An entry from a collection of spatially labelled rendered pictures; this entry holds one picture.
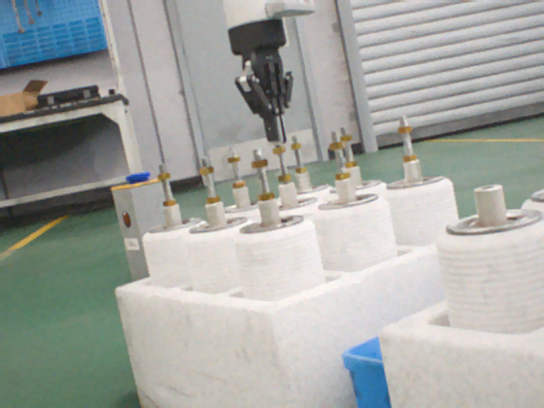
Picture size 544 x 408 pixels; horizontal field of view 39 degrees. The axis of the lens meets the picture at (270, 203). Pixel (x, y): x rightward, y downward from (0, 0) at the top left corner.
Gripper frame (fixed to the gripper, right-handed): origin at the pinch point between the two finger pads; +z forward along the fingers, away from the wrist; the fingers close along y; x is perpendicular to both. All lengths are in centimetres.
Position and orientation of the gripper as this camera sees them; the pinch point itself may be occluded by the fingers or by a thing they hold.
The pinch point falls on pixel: (275, 130)
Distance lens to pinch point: 102.3
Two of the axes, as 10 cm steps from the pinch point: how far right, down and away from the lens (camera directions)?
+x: 8.7, -1.2, -4.9
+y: -4.6, 1.9, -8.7
